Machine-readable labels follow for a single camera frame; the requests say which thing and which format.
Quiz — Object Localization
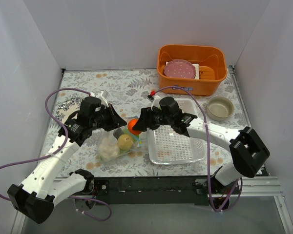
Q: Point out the clear zip top bag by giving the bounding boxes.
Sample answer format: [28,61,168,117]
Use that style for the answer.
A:
[97,118,146,162]

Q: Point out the orange tangerine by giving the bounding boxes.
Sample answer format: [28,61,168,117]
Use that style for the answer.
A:
[127,118,141,136]

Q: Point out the white cauliflower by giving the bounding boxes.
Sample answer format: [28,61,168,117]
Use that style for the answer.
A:
[98,138,120,162]

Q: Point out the yellow pear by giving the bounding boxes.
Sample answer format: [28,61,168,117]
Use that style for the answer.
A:
[118,134,133,151]

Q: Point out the green starfruit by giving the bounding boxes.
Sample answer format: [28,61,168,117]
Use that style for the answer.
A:
[123,129,139,142]

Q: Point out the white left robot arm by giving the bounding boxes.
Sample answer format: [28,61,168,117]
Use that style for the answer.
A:
[7,97,126,224]

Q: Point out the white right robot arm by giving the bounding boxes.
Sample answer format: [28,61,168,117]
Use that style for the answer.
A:
[132,97,270,194]

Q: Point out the blue floral plate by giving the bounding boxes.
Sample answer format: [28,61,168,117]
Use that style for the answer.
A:
[55,97,84,124]

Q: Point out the white plastic basket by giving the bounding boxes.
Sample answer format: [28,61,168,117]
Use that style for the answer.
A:
[147,98,208,165]

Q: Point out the floral tablecloth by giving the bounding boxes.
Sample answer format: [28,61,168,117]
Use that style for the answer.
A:
[36,69,262,178]

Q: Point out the pink dotted plate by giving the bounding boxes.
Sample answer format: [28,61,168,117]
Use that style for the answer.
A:
[164,59,197,79]

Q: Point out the beige ceramic bowl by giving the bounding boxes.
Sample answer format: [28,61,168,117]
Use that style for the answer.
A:
[206,96,235,121]

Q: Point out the orange plastic tub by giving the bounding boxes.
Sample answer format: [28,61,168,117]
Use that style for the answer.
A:
[157,44,227,96]

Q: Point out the orange soap dish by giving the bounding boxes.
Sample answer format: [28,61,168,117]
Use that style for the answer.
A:
[199,65,215,80]

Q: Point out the black base bar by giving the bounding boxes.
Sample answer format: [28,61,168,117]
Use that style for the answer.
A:
[65,175,237,207]

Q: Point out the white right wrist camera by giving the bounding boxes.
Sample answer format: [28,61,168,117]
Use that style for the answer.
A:
[147,92,162,109]

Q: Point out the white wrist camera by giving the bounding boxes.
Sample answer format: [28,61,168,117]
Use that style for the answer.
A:
[147,92,162,109]
[90,90,108,107]

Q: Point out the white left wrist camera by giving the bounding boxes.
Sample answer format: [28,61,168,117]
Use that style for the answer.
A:
[90,90,108,107]

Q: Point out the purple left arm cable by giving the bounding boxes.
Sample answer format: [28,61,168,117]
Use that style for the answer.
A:
[0,88,112,222]

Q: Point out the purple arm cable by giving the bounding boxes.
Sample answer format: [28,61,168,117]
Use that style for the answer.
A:
[0,88,112,222]
[152,86,243,212]

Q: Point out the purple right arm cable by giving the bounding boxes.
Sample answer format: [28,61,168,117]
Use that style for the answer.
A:
[152,86,243,212]

